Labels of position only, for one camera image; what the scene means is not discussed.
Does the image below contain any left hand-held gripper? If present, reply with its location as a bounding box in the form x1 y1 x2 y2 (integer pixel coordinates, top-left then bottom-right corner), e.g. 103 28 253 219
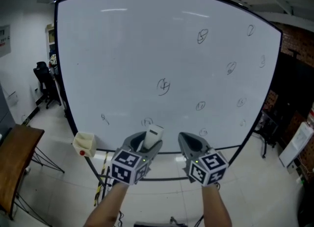
109 131 163 186

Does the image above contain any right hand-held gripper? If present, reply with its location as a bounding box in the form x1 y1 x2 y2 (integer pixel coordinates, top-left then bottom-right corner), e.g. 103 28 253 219
178 132 229 187

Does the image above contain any white eraser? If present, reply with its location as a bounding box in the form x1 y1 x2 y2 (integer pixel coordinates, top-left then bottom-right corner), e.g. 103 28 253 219
142 124 164 151

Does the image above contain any large white whiteboard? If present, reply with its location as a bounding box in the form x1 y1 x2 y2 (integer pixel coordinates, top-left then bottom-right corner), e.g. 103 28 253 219
53 0 284 182

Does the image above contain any person's right forearm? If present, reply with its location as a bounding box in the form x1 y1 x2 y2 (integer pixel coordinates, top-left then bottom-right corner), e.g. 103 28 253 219
200 183 233 227

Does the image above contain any person's left forearm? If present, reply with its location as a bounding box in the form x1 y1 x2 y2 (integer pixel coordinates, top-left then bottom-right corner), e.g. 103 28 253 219
82 182 130 227

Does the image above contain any cream plastic holder box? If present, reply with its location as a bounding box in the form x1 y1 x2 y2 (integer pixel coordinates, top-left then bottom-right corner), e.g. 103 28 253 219
73 132 97 158

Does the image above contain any black tripod stand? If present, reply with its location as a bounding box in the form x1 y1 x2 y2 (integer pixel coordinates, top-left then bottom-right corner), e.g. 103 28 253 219
254 110 279 159

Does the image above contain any white standing appliance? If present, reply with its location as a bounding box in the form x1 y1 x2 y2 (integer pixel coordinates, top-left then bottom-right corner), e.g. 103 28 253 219
279 121 314 168

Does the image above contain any black office chair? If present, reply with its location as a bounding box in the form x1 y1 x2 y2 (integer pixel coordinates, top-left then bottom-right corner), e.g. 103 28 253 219
32 61 62 110

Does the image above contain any brown wooden table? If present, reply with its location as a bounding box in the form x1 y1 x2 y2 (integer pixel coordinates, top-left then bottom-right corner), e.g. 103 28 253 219
0 124 65 222

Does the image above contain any white storage shelf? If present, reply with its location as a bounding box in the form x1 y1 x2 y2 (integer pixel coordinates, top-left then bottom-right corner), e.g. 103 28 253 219
46 23 58 60

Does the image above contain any yellow black striped strap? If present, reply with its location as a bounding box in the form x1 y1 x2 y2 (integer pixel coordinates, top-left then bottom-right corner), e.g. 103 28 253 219
93 151 109 206

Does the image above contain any white wall box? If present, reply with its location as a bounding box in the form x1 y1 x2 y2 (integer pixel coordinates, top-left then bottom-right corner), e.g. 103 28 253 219
6 91 19 106

